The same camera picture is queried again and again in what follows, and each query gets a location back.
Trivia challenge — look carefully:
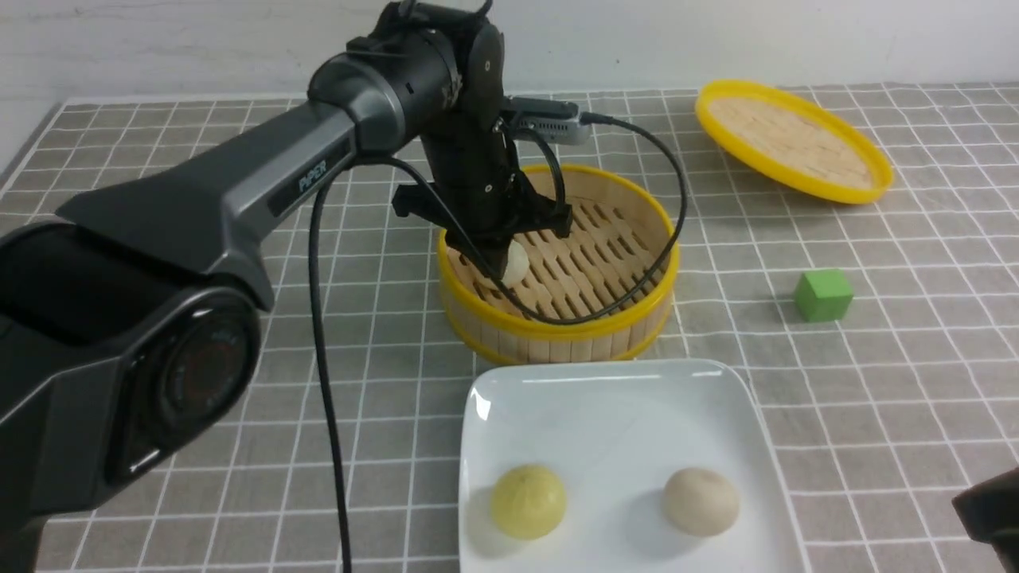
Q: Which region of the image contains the green wooden cube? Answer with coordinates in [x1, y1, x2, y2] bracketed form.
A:
[794, 268, 854, 322]

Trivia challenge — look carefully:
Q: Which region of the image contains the bamboo steamer lid yellow rim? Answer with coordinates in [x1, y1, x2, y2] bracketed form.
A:
[695, 80, 895, 205]

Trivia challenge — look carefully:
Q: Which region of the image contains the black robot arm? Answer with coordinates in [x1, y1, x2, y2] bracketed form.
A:
[1, 1, 571, 572]

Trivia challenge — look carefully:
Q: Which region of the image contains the grey checked tablecloth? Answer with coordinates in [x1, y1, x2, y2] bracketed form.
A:
[37, 81, 1018, 572]

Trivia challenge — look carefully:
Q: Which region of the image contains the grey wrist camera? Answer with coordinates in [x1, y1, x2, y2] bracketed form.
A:
[500, 95, 591, 146]

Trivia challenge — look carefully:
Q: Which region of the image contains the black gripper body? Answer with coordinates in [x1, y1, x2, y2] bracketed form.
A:
[392, 111, 574, 249]

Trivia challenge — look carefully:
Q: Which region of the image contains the white steamed bun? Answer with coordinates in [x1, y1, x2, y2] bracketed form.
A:
[502, 240, 530, 289]

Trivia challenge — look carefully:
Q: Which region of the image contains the yellow steamed bun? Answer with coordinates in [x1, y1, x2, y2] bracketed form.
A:
[489, 464, 568, 541]

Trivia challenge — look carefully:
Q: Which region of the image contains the beige steamed bun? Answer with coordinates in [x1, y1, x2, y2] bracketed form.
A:
[662, 467, 741, 538]

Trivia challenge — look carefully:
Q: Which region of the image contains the black camera cable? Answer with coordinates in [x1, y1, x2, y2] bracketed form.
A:
[307, 115, 689, 573]

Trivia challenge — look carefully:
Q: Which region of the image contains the black object at edge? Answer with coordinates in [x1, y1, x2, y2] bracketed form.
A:
[952, 468, 1018, 568]

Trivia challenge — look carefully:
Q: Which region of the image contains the bamboo steamer basket yellow rim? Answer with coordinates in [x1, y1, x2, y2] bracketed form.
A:
[437, 166, 680, 364]

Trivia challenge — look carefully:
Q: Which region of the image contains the white square plate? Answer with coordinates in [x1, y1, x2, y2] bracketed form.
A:
[459, 359, 810, 572]

